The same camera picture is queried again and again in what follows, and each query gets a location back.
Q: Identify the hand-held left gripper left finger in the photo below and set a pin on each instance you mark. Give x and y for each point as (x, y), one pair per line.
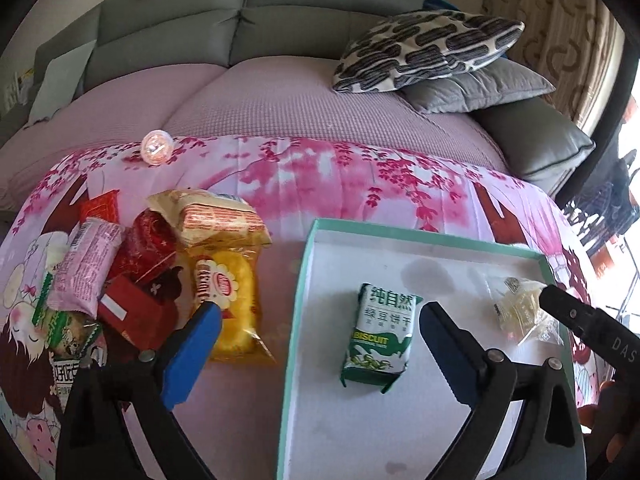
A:
(195, 350)

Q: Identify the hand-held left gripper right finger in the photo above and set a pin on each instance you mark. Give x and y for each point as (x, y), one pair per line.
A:
(440, 350)

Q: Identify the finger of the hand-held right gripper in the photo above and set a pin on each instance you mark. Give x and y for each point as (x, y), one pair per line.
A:
(575, 315)

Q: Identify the clear pastry packet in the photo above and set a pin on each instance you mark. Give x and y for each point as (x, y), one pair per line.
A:
(520, 305)

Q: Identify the green biscuit packet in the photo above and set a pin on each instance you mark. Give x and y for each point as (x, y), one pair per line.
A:
(382, 330)

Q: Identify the red white-striped snack packet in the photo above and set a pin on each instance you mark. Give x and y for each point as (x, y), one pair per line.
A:
(140, 310)

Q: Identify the yellow cake packet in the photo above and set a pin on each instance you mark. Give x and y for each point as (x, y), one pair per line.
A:
(240, 290)

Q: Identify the red gold-dotted snack packet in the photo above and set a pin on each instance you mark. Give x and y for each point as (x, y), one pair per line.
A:
(150, 245)

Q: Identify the white bold-print snack packet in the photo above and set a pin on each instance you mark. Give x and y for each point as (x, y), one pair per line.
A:
(75, 375)

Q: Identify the white box with green rim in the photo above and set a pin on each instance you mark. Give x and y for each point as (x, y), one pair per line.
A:
(350, 440)

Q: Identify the green striped snack packet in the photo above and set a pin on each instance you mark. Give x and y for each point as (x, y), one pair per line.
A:
(65, 332)

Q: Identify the beige orange-print snack packet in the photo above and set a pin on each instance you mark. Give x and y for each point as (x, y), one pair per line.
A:
(220, 220)

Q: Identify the pink snack packet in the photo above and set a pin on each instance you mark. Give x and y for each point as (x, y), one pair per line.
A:
(87, 265)

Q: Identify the red cake packet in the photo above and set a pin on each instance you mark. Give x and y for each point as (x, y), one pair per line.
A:
(100, 207)

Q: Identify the clear pink jelly cup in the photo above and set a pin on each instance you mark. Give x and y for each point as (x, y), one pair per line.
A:
(157, 147)

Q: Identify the printed pink blanket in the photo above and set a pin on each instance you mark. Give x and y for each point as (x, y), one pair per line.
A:
(320, 175)

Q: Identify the grey quilted pillow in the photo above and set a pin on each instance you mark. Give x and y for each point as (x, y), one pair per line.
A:
(475, 90)

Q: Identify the pink waffle sofa cover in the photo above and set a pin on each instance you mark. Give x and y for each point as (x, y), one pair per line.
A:
(300, 105)

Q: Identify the beige patterned curtain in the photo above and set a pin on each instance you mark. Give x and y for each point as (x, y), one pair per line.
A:
(550, 25)

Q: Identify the pale green cushion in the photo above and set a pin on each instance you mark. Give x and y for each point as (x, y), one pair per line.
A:
(57, 85)

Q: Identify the black white patterned pillow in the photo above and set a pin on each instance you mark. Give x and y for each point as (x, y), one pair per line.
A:
(425, 50)

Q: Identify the white paper leaflets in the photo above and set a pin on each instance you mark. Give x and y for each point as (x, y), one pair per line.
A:
(12, 92)

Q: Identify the grey sofa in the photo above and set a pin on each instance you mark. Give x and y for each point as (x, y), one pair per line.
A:
(175, 35)

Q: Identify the blue cloth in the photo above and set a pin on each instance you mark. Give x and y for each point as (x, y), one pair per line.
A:
(437, 2)

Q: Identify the black door frame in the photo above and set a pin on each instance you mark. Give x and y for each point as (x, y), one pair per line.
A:
(607, 125)

